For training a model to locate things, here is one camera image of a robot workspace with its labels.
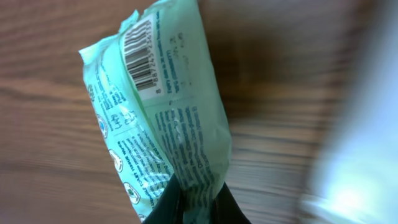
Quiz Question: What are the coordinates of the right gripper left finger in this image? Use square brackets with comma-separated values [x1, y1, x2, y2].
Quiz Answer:
[142, 174, 183, 224]

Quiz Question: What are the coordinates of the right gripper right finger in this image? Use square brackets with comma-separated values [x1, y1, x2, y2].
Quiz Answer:
[213, 183, 251, 224]

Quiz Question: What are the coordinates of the teal snack packet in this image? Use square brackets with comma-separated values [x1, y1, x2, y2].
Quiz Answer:
[79, 0, 232, 223]

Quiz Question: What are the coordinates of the white barcode scanner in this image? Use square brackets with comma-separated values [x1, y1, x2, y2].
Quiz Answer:
[298, 1, 397, 223]

